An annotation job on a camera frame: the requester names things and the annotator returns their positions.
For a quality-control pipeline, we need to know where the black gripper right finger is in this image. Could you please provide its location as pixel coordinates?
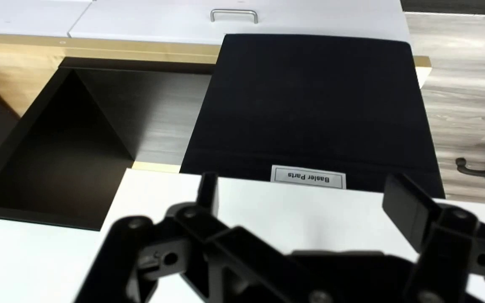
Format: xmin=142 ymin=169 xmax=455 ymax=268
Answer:
xmin=381 ymin=172 xmax=485 ymax=303

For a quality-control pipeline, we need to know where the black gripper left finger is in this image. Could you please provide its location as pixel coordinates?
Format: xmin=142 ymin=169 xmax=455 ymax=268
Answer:
xmin=73 ymin=171 xmax=312 ymax=303

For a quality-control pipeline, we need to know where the white drawer with metal handle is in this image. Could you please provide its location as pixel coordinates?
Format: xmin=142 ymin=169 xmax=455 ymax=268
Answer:
xmin=98 ymin=167 xmax=485 ymax=303

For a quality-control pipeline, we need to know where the white counter drawer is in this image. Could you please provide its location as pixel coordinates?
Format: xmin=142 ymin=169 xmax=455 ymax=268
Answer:
xmin=68 ymin=0 xmax=411 ymax=48

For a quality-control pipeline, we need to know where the black chair base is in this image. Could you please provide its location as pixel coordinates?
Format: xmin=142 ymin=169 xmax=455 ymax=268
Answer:
xmin=453 ymin=127 xmax=485 ymax=193

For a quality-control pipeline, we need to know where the black fabric bin with label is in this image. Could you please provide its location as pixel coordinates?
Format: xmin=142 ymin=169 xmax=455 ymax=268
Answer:
xmin=179 ymin=33 xmax=448 ymax=199

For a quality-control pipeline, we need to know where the wooden countertop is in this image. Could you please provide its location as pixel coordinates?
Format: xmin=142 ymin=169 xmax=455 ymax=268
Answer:
xmin=0 ymin=33 xmax=435 ymax=176

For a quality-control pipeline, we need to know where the white base cabinet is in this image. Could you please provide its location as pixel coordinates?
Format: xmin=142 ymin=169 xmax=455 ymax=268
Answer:
xmin=0 ymin=0 xmax=411 ymax=48

